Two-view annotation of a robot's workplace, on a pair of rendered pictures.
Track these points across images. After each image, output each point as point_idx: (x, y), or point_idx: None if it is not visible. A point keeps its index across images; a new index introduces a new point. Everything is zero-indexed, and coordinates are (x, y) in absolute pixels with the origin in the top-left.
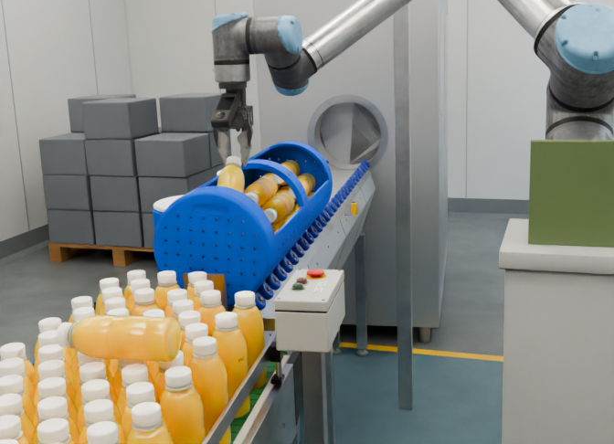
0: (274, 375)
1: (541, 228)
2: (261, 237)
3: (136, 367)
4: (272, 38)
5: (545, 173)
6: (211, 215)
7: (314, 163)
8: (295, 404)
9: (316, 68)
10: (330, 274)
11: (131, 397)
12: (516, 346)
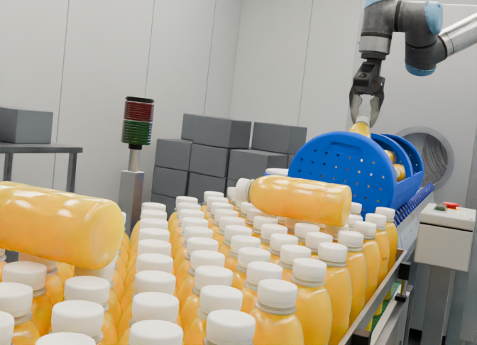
0: (397, 293)
1: None
2: (388, 179)
3: (309, 225)
4: (419, 17)
5: None
6: (345, 153)
7: (410, 156)
8: (404, 331)
9: (446, 55)
10: (464, 209)
11: (311, 241)
12: None
